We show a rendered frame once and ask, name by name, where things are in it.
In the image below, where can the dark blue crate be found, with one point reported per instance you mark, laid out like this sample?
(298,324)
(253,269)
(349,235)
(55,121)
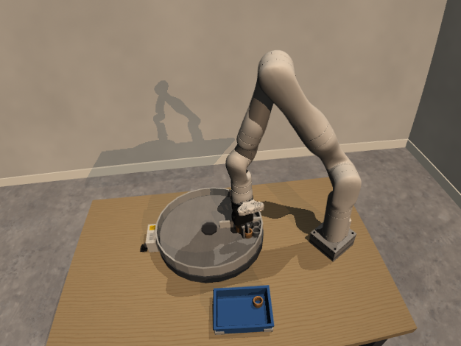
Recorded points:
(234,306)

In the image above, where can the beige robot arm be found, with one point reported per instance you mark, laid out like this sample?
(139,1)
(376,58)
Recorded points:
(276,78)

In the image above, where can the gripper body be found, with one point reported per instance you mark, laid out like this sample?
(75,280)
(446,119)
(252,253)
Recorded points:
(244,204)

